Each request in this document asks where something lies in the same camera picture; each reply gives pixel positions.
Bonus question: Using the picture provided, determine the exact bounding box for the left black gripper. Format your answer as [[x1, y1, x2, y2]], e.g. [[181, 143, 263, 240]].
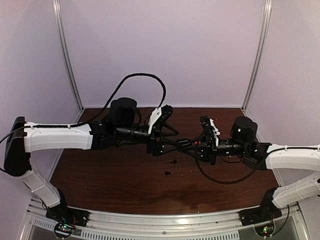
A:
[[116, 122, 182, 156]]

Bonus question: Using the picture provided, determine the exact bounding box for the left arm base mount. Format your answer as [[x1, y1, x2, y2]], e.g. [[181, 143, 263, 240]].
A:
[[40, 190, 89, 240]]

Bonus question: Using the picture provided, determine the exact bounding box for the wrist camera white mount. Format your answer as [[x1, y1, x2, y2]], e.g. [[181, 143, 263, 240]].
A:
[[148, 105, 173, 134], [199, 116, 221, 147]]

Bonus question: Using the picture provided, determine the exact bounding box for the left aluminium frame post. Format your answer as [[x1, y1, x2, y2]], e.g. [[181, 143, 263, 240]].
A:
[[52, 0, 84, 112]]

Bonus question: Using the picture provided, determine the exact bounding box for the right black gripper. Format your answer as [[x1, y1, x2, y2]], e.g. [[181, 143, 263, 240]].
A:
[[182, 133, 248, 167]]

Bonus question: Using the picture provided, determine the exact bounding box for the black earbud charging case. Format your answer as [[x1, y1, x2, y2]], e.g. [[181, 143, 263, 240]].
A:
[[174, 138, 192, 150]]

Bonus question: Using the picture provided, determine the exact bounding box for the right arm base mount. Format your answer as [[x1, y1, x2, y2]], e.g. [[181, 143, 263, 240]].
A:
[[238, 187, 290, 239]]

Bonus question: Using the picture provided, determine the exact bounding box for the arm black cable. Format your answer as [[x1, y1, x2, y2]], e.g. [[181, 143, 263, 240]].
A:
[[67, 72, 167, 130], [194, 149, 261, 185]]

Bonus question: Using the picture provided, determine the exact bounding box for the right aluminium frame post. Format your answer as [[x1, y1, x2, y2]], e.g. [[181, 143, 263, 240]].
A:
[[241, 0, 273, 113]]

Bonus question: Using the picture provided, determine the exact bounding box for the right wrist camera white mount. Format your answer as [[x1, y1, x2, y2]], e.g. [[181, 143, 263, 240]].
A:
[[199, 116, 221, 147]]

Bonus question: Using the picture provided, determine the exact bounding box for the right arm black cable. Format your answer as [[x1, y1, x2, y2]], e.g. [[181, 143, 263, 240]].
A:
[[194, 149, 261, 185]]

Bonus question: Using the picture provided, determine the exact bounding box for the aluminium front rail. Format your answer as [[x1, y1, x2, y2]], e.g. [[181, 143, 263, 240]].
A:
[[18, 197, 311, 240]]

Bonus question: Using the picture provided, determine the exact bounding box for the black earbud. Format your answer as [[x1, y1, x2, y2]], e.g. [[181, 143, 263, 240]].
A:
[[169, 159, 177, 164], [164, 170, 173, 176]]

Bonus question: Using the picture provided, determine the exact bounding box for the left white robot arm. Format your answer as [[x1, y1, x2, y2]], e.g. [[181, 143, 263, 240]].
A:
[[3, 97, 179, 222]]

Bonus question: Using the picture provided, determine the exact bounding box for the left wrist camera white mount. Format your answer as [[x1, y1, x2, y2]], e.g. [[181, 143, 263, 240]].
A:
[[148, 105, 173, 134]]

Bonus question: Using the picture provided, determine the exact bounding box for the aluminium frame post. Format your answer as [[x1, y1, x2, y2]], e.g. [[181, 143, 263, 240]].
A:
[[241, 0, 273, 113], [52, 0, 84, 112]]

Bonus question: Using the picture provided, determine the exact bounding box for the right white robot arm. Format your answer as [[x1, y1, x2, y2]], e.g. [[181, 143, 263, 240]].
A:
[[178, 116, 320, 221]]

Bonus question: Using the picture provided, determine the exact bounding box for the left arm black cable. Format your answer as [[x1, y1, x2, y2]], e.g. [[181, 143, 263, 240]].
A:
[[67, 72, 167, 130]]

